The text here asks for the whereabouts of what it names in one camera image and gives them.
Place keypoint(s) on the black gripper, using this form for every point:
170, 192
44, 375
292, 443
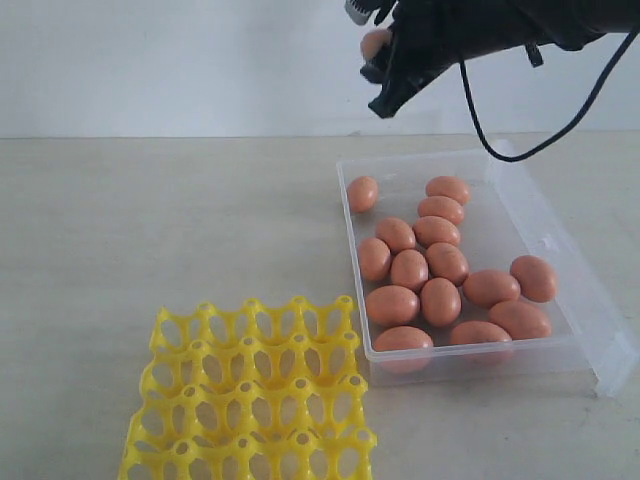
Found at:
429, 36

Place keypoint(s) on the brown egg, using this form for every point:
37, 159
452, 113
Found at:
373, 41
397, 234
449, 186
521, 320
536, 277
434, 229
479, 332
362, 194
486, 288
447, 261
440, 302
409, 269
443, 207
403, 338
392, 305

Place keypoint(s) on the yellow plastic egg tray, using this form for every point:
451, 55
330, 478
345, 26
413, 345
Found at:
257, 393

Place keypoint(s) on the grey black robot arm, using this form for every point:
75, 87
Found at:
570, 25

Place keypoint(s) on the brown egg left edge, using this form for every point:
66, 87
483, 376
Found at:
374, 258

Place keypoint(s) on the clear plastic container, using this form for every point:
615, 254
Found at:
507, 217

